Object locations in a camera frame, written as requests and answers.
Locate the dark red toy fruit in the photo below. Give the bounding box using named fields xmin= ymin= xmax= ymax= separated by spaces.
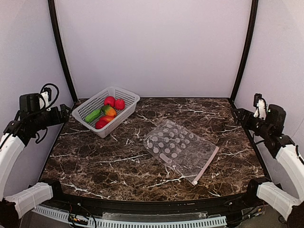
xmin=95 ymin=120 xmax=108 ymax=130

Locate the clear dotted zip top bag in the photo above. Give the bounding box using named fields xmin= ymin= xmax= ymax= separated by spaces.
xmin=143 ymin=120 xmax=219 ymax=186

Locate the red orange toy mango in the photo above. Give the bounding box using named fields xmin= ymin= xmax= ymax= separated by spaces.
xmin=99 ymin=115 xmax=115 ymax=123

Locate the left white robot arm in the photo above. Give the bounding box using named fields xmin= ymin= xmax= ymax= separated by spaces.
xmin=0 ymin=93 xmax=70 ymax=228

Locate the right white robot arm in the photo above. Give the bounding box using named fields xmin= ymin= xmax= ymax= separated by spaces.
xmin=232 ymin=104 xmax=304 ymax=228

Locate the green toy cucumber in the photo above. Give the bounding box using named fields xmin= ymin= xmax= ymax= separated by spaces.
xmin=85 ymin=109 xmax=101 ymax=123

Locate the white perforated plastic basket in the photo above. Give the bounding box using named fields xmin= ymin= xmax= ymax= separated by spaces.
xmin=72 ymin=87 xmax=140 ymax=138

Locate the green orange toy mango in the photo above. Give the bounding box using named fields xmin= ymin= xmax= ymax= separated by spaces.
xmin=101 ymin=105 xmax=117 ymax=117

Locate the red toy apple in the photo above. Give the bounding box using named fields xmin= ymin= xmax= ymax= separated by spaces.
xmin=104 ymin=96 xmax=116 ymax=108

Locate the red toy orange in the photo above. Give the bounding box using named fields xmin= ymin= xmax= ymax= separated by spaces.
xmin=115 ymin=99 xmax=125 ymax=110

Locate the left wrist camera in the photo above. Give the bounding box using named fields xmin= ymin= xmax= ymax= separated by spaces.
xmin=39 ymin=87 xmax=52 ymax=111

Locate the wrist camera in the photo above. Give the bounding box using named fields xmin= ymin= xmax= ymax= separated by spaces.
xmin=39 ymin=87 xmax=52 ymax=111
xmin=253 ymin=93 xmax=267 ymax=120

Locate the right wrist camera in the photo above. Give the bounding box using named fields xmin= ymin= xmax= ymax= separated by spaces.
xmin=253 ymin=93 xmax=267 ymax=120

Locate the black front frame rail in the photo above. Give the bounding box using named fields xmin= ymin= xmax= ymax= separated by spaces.
xmin=42 ymin=193 xmax=249 ymax=216

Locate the left black frame post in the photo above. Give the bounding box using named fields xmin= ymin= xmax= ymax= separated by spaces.
xmin=47 ymin=0 xmax=78 ymax=104

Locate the black frame post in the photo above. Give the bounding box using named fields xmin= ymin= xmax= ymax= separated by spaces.
xmin=47 ymin=0 xmax=78 ymax=104
xmin=230 ymin=0 xmax=259 ymax=102

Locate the white slotted cable duct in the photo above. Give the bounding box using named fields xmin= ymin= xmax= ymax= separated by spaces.
xmin=33 ymin=206 xmax=227 ymax=228

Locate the right black frame post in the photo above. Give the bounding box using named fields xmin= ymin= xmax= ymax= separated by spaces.
xmin=230 ymin=0 xmax=259 ymax=102

